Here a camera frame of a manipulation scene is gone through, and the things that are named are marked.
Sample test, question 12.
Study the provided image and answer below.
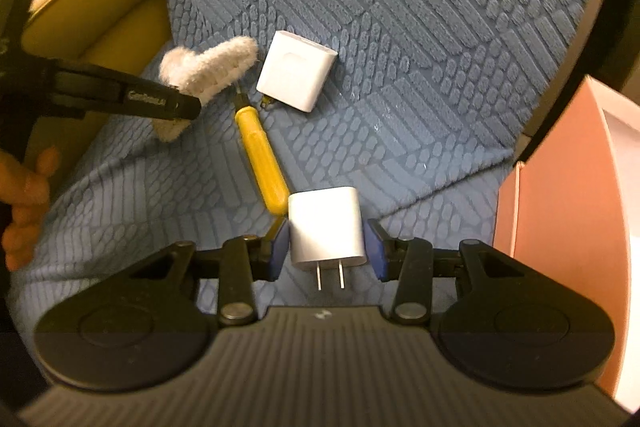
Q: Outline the white plug charger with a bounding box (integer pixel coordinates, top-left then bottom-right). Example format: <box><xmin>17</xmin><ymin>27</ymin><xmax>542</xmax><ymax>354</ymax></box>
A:
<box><xmin>288</xmin><ymin>186</ymin><xmax>367</xmax><ymax>291</ymax></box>

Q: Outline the fluffy white hair claw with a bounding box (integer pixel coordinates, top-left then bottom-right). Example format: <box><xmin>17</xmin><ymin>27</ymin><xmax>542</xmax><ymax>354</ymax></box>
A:
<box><xmin>152</xmin><ymin>36</ymin><xmax>260</xmax><ymax>144</ymax></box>

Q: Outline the person's left hand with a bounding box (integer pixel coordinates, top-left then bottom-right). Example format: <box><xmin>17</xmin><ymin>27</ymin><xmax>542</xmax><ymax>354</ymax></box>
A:
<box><xmin>1</xmin><ymin>146</ymin><xmax>60</xmax><ymax>272</ymax></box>

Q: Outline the pink cardboard box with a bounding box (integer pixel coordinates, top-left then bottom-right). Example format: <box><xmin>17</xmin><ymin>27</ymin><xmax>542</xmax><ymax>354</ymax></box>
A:
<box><xmin>494</xmin><ymin>77</ymin><xmax>639</xmax><ymax>412</ymax></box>

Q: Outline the white square charger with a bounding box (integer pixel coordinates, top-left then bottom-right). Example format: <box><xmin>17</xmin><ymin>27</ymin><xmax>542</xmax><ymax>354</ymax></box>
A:
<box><xmin>256</xmin><ymin>30</ymin><xmax>337</xmax><ymax>113</ymax></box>

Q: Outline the blue quilted sofa cover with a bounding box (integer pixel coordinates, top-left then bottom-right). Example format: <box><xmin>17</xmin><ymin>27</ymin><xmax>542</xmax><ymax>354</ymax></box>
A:
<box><xmin>8</xmin><ymin>0</ymin><xmax>588</xmax><ymax>340</ymax></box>

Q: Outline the yellow handled screwdriver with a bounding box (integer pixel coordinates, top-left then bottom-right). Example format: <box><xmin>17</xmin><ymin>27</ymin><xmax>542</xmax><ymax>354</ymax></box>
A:
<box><xmin>233</xmin><ymin>84</ymin><xmax>290</xmax><ymax>216</ymax></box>

